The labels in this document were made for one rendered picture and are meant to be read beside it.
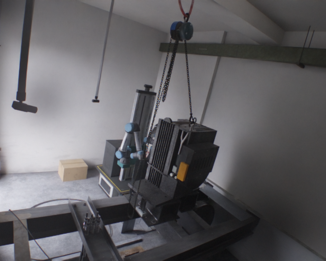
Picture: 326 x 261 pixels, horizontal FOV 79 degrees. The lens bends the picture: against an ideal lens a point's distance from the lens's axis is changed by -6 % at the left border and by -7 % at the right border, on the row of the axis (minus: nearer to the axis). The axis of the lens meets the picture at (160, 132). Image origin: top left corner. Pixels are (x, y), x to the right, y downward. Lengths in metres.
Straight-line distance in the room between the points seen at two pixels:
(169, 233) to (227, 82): 2.13
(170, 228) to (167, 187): 0.40
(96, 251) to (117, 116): 2.84
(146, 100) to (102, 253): 2.16
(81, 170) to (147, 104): 1.66
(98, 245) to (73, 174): 2.21
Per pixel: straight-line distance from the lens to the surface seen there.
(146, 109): 3.25
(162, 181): 2.24
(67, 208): 2.25
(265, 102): 2.84
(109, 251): 1.87
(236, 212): 2.88
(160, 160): 2.23
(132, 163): 3.16
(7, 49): 3.69
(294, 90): 2.73
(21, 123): 3.86
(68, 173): 3.88
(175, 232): 2.21
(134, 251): 2.84
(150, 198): 2.11
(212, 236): 2.33
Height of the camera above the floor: 2.02
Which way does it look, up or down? 14 degrees down
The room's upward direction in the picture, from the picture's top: 13 degrees clockwise
